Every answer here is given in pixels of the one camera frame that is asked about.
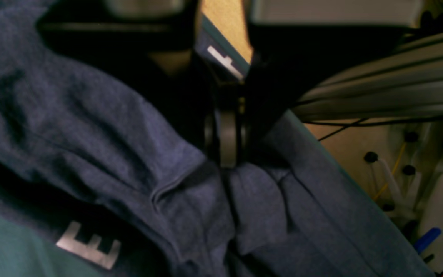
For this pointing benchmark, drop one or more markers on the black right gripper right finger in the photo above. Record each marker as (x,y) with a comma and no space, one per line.
(298,44)

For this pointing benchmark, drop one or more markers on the blue black clamp top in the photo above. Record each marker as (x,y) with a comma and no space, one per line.
(422,243)

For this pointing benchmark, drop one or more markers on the blue-grey T-shirt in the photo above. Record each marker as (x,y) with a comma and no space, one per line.
(148,173)

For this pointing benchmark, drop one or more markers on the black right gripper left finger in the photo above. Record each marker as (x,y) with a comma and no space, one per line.
(149,45)

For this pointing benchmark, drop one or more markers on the aluminium frame rail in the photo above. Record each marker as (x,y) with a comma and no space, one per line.
(408,83)

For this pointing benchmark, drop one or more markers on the teal table cloth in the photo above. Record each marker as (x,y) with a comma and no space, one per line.
(6,246)

